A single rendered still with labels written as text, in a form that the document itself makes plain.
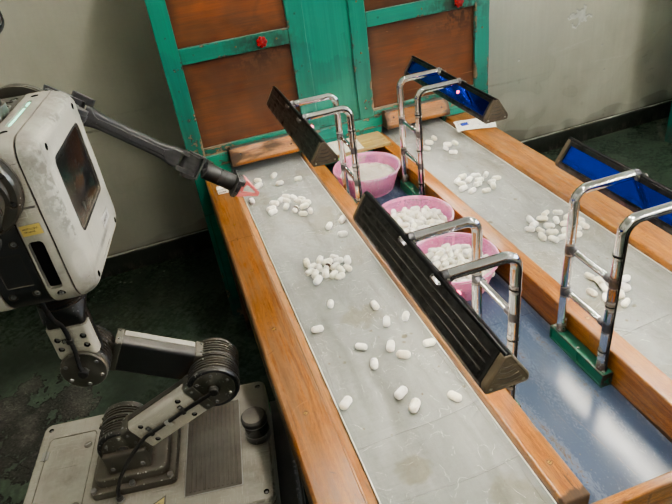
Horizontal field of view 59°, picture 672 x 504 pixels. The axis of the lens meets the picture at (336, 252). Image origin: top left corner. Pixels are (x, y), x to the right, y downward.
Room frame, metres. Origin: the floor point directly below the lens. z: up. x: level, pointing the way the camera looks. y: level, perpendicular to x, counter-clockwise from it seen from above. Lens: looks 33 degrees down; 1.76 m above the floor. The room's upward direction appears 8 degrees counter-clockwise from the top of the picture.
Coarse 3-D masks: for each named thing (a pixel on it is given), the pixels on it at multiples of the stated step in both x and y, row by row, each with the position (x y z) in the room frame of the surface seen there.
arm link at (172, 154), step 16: (80, 96) 1.83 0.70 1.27; (96, 112) 1.81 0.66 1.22; (96, 128) 1.80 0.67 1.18; (112, 128) 1.80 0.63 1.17; (128, 128) 1.81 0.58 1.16; (144, 144) 1.79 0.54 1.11; (160, 144) 1.80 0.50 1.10; (176, 160) 1.78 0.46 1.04; (192, 160) 1.79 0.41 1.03; (192, 176) 1.78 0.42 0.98
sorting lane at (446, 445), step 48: (288, 192) 2.06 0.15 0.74; (288, 240) 1.70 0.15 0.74; (336, 240) 1.66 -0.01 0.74; (288, 288) 1.43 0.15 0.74; (336, 288) 1.39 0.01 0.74; (384, 288) 1.36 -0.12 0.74; (336, 336) 1.19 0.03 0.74; (384, 336) 1.16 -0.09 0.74; (432, 336) 1.13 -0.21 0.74; (336, 384) 1.01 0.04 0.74; (384, 384) 0.99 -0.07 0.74; (432, 384) 0.97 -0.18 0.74; (384, 432) 0.85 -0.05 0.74; (432, 432) 0.84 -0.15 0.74; (480, 432) 0.82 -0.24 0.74; (384, 480) 0.74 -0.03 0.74; (432, 480) 0.72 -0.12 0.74; (480, 480) 0.71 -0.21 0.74; (528, 480) 0.69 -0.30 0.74
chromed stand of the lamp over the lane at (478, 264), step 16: (448, 224) 1.04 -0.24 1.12; (464, 224) 1.04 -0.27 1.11; (480, 224) 1.05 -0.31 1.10; (400, 240) 1.02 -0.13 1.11; (416, 240) 1.02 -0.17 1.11; (480, 240) 1.05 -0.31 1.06; (480, 256) 1.05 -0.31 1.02; (496, 256) 0.90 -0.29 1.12; (512, 256) 0.90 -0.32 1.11; (448, 272) 0.87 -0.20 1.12; (464, 272) 0.88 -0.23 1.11; (480, 272) 1.05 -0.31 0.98; (512, 272) 0.91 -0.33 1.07; (480, 288) 1.05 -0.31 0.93; (512, 288) 0.91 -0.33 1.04; (480, 304) 1.05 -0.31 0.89; (512, 304) 0.91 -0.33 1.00; (512, 320) 0.90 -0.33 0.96; (512, 336) 0.90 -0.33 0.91; (512, 352) 0.90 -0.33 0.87
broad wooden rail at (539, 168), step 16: (464, 112) 2.55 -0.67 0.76; (480, 128) 2.34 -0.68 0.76; (496, 128) 2.32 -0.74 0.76; (480, 144) 2.23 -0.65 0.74; (496, 144) 2.16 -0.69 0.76; (512, 144) 2.14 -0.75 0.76; (512, 160) 2.00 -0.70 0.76; (528, 160) 1.98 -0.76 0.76; (544, 160) 1.96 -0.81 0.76; (528, 176) 1.90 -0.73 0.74; (544, 176) 1.84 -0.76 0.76; (560, 176) 1.82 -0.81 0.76; (560, 192) 1.72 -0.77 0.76; (592, 192) 1.68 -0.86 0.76; (592, 208) 1.58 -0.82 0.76; (608, 208) 1.57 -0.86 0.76; (624, 208) 1.56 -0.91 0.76; (608, 224) 1.49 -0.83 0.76; (640, 224) 1.46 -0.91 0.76; (640, 240) 1.38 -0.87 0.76; (656, 240) 1.37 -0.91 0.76; (656, 256) 1.30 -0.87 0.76
